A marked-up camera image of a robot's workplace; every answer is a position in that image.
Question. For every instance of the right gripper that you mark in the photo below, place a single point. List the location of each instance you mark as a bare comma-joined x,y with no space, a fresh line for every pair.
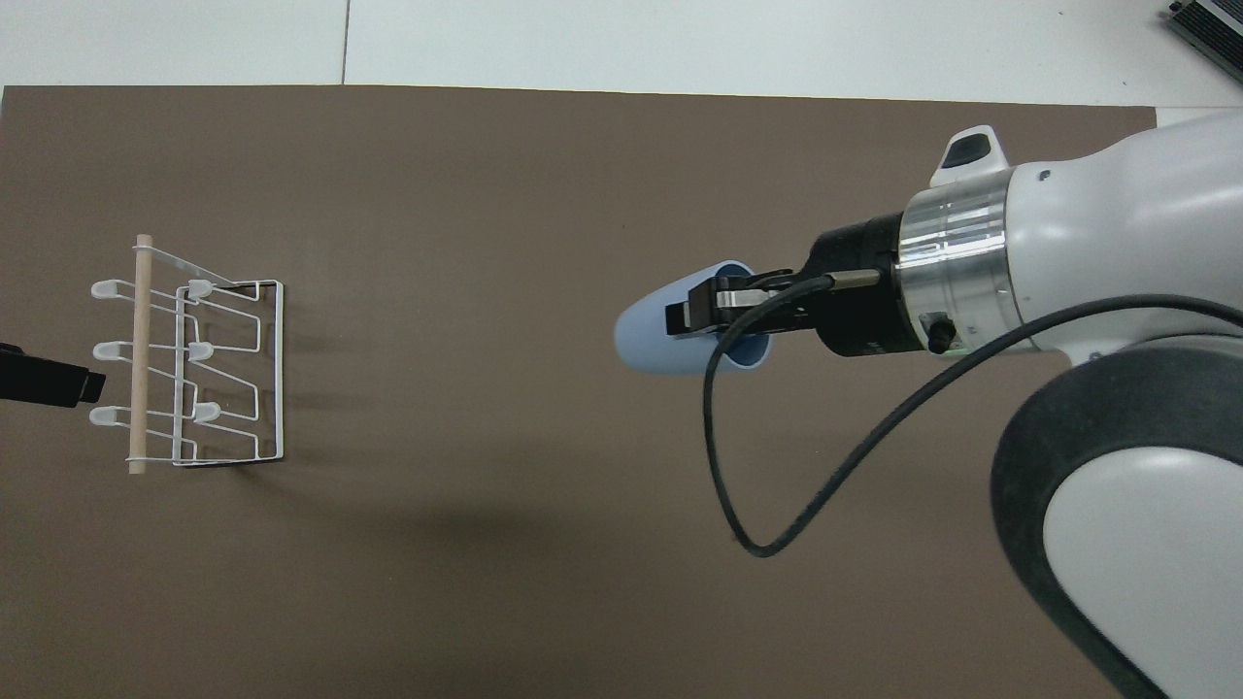
859,316

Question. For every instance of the light blue cup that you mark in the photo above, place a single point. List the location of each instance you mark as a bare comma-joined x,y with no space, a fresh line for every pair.
643,340

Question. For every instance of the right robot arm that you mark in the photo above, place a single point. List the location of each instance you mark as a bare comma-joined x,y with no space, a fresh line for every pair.
1126,214

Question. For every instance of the black stand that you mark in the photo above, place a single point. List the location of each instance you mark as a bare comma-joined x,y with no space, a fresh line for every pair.
1214,24

